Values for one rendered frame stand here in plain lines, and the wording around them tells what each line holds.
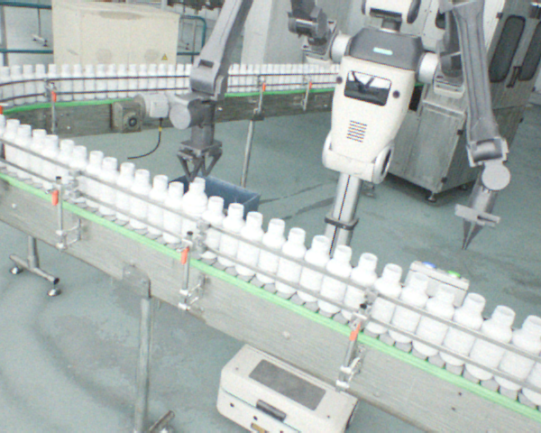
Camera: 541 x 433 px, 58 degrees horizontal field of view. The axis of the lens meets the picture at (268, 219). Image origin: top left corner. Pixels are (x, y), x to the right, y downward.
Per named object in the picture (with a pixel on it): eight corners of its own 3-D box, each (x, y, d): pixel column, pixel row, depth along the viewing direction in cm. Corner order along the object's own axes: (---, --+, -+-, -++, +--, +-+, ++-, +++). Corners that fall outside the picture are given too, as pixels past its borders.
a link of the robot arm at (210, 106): (222, 98, 118) (203, 92, 120) (206, 102, 113) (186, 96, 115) (219, 125, 121) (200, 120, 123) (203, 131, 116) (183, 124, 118)
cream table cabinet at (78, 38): (143, 109, 601) (148, 5, 548) (172, 124, 563) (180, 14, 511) (53, 115, 527) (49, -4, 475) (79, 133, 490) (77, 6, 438)
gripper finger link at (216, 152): (182, 177, 126) (186, 142, 122) (198, 170, 132) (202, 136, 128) (204, 185, 124) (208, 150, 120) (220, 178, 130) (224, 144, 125)
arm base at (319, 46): (325, 56, 163) (338, 23, 164) (319, 44, 156) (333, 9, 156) (301, 50, 167) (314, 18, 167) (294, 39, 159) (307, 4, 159)
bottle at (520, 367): (490, 383, 104) (519, 322, 97) (493, 367, 109) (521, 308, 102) (520, 396, 102) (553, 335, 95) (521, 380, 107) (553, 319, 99)
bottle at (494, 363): (492, 369, 108) (521, 309, 101) (490, 385, 103) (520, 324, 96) (465, 357, 111) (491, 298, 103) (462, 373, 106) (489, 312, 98)
